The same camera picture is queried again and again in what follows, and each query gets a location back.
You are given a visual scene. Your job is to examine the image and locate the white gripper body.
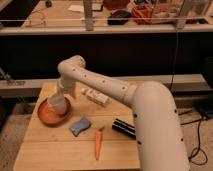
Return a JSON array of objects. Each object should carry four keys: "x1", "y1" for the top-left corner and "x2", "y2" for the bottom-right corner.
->
[{"x1": 57, "y1": 77, "x2": 76, "y2": 98}]

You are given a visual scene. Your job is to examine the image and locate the orange object on bench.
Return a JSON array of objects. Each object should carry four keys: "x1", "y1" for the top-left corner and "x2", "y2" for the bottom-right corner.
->
[{"x1": 131, "y1": 5, "x2": 153, "y2": 24}]

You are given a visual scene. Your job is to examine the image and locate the white ceramic cup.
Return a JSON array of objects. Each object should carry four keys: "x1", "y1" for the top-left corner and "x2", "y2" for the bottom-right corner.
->
[{"x1": 47, "y1": 94, "x2": 67, "y2": 115}]

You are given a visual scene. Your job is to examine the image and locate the orange ceramic bowl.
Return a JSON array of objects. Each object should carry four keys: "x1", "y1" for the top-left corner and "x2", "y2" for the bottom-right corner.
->
[{"x1": 37, "y1": 99, "x2": 71, "y2": 126}]

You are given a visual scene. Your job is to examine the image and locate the metal post left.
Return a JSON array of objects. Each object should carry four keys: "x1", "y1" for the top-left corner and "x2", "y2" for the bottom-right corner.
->
[{"x1": 83, "y1": 0, "x2": 93, "y2": 31}]

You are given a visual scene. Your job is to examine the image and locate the black rectangular box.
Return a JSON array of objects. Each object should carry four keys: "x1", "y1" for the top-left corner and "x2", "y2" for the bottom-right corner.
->
[{"x1": 112, "y1": 118, "x2": 136, "y2": 139}]

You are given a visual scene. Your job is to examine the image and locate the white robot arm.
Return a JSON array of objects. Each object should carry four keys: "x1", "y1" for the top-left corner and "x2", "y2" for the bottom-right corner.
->
[{"x1": 58, "y1": 55, "x2": 190, "y2": 171}]

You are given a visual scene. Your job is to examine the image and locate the metal post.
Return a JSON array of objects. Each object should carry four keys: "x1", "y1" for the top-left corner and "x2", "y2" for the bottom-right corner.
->
[
  {"x1": 83, "y1": 0, "x2": 93, "y2": 31},
  {"x1": 175, "y1": 0, "x2": 193, "y2": 30}
]

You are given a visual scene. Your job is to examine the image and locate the metal post right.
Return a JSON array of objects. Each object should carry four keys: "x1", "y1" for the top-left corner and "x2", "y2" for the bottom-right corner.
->
[{"x1": 175, "y1": 0, "x2": 193, "y2": 30}]

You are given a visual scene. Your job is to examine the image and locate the orange toy carrot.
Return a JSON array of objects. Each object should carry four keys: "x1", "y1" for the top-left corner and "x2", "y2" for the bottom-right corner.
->
[{"x1": 95, "y1": 126, "x2": 105, "y2": 161}]

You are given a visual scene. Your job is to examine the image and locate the black cable on floor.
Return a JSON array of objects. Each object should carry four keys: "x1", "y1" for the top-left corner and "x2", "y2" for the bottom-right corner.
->
[{"x1": 178, "y1": 107, "x2": 210, "y2": 167}]

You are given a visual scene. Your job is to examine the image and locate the blue sponge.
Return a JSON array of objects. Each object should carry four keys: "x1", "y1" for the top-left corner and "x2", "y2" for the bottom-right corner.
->
[{"x1": 69, "y1": 117, "x2": 91, "y2": 137}]

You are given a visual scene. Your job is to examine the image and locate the white cream bottle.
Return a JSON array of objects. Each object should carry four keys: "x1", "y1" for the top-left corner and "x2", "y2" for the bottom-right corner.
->
[{"x1": 81, "y1": 88, "x2": 109, "y2": 106}]

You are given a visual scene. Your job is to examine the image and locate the black object on bench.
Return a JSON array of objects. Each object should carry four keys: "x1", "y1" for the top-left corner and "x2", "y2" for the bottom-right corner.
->
[{"x1": 107, "y1": 10, "x2": 131, "y2": 25}]

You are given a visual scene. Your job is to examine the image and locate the metal clamp bracket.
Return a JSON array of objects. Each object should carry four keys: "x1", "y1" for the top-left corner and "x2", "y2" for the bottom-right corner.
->
[{"x1": 0, "y1": 67, "x2": 25, "y2": 86}]

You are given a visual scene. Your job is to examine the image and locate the white paper sheet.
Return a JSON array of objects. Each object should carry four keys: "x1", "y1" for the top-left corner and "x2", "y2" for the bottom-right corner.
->
[{"x1": 68, "y1": 3, "x2": 103, "y2": 14}]

